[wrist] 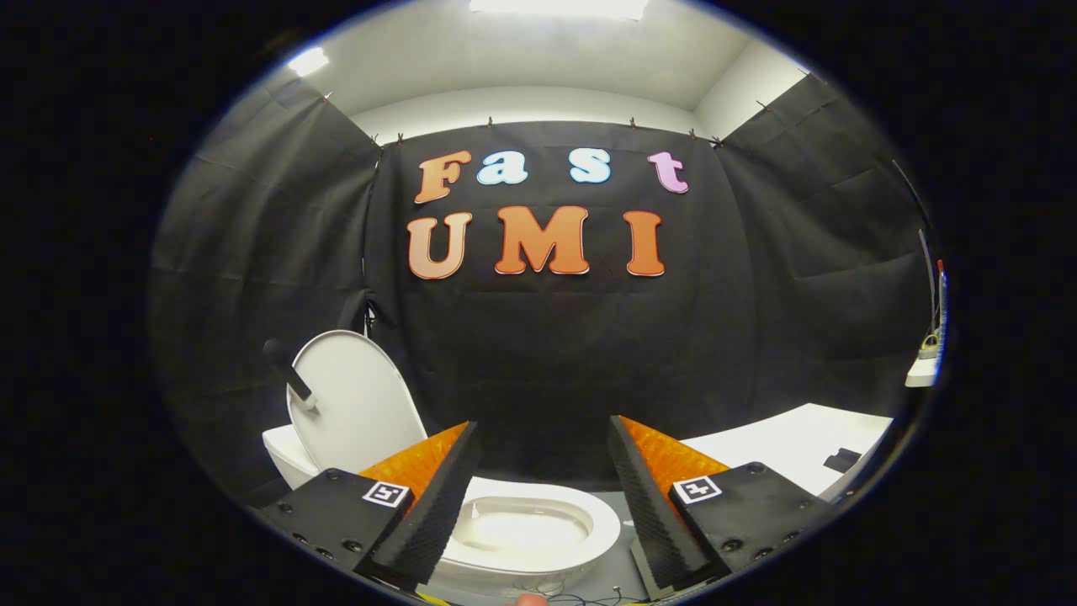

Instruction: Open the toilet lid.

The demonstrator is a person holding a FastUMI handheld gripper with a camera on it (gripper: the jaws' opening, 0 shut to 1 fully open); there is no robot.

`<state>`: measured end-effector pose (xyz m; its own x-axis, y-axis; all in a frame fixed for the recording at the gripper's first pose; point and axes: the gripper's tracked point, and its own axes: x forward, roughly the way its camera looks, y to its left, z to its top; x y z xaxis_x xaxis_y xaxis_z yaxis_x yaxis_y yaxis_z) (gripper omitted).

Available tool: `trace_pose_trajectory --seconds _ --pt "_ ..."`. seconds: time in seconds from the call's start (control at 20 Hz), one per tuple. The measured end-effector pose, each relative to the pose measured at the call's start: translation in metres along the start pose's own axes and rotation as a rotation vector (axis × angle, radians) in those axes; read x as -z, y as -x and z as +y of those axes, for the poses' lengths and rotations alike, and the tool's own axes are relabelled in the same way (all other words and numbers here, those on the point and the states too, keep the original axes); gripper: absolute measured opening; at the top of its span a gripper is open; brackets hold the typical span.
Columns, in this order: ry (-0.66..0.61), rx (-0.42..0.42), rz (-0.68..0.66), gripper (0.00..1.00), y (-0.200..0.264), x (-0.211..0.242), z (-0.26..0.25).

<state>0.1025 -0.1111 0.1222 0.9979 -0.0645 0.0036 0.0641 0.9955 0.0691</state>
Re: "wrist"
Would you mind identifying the white drawer cabinet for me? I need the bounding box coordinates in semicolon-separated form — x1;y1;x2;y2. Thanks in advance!
678;402;895;506

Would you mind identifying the bundle of black floor cables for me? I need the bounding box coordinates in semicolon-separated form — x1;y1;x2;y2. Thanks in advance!
512;579;650;606

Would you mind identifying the white toilet lid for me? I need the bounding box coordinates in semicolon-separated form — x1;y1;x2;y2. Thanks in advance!
286;329;429;477

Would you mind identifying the small ceiling light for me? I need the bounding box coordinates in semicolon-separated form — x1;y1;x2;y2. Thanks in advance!
287;45;332;79

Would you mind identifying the large ceiling light panel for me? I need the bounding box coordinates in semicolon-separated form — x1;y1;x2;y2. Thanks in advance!
468;0;650;22

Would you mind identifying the red tipped thin tool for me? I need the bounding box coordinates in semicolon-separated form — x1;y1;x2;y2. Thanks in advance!
931;258;948;339

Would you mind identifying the white toilet bowl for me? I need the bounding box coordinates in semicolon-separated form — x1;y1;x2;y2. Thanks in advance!
421;476;623;596

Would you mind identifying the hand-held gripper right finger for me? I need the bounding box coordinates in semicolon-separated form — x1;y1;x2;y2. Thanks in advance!
607;414;834;593

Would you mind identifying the black round lid handle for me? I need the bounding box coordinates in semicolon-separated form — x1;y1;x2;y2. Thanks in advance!
263;338;320;412

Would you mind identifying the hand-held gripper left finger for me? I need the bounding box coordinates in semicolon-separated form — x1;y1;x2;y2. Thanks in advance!
252;421;481;592

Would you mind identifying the black backdrop cloth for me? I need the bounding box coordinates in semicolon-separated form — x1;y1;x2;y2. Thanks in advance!
150;74;936;506

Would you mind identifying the white wall shelf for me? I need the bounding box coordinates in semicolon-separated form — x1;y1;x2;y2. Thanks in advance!
904;353;942;389

